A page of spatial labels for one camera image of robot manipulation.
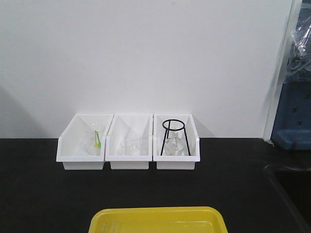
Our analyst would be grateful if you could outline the clear beaker with green stirrers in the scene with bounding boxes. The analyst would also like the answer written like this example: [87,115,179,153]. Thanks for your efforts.
[86,122,105,156]

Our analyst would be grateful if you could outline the right white storage bin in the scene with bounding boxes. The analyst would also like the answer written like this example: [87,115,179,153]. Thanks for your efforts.
[153,114,200,170]

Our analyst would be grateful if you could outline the clear conical flask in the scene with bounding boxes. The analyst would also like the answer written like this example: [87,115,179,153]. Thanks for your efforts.
[164,131,185,156]

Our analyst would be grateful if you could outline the left white storage bin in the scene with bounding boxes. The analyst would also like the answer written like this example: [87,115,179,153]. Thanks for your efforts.
[56,114,114,170]

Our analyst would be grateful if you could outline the middle white storage bin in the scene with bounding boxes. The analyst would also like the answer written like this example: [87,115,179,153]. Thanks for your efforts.
[105,114,154,169]

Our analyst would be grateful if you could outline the yellow plastic tray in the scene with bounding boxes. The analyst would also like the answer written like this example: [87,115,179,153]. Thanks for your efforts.
[88,206,228,233]

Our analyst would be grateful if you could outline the white storage bin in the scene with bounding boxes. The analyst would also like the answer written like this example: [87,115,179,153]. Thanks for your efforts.
[105,114,154,169]
[153,114,200,170]
[56,114,114,170]

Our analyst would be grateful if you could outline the black wire tripod stand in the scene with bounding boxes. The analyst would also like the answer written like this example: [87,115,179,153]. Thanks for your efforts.
[160,119,191,156]

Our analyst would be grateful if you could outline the clear glass beakers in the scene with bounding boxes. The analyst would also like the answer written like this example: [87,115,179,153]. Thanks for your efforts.
[121,133,149,156]

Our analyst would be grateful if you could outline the tall clear test tube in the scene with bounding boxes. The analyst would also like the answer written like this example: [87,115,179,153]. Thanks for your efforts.
[101,221,121,233]

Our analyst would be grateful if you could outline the blue plastic crate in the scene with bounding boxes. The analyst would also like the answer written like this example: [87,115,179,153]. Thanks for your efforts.
[271,0,311,150]

